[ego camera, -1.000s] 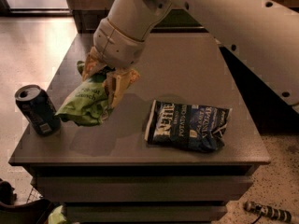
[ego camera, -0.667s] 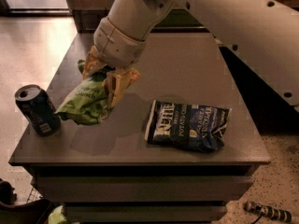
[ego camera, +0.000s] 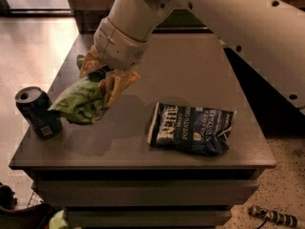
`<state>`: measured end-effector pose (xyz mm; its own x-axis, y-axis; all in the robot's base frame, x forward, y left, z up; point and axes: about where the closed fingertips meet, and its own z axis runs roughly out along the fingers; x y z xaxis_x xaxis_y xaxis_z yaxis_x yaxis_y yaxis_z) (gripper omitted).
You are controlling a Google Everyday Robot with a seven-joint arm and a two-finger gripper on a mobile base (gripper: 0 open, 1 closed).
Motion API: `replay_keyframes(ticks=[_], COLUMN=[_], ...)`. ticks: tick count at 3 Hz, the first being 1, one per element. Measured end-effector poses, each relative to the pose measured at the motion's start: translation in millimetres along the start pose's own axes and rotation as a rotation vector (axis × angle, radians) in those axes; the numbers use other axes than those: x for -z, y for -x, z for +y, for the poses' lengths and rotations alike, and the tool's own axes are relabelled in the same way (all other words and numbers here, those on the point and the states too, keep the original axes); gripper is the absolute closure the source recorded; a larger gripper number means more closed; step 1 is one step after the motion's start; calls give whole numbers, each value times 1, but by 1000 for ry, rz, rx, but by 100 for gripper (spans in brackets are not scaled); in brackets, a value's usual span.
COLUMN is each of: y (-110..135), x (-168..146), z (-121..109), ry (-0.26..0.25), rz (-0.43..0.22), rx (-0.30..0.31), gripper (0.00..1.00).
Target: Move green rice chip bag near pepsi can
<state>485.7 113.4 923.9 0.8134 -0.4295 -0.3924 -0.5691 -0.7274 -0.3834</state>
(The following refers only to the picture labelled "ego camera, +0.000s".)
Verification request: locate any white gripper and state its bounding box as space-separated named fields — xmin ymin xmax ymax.
xmin=79 ymin=17 xmax=147 ymax=108

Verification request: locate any dark chair with basket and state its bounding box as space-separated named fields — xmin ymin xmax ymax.
xmin=0 ymin=183 xmax=55 ymax=229

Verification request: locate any green rice chip bag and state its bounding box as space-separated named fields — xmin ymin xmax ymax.
xmin=48 ymin=54 xmax=113 ymax=125

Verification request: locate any black white striped tool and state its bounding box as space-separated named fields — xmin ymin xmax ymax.
xmin=248 ymin=205 xmax=299 ymax=228

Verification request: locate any dark blue pepsi can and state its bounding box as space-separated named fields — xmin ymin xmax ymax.
xmin=15 ymin=86 xmax=62 ymax=138

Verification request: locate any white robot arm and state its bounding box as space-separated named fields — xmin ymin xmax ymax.
xmin=88 ymin=0 xmax=305 ymax=111

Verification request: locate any green item in basket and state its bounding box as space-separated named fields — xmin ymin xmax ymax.
xmin=49 ymin=210 xmax=70 ymax=229

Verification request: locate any grey drawer cabinet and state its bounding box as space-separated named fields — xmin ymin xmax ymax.
xmin=10 ymin=33 xmax=275 ymax=228

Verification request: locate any blue kettle chips bag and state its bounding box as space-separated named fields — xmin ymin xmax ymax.
xmin=148 ymin=102 xmax=235 ymax=156

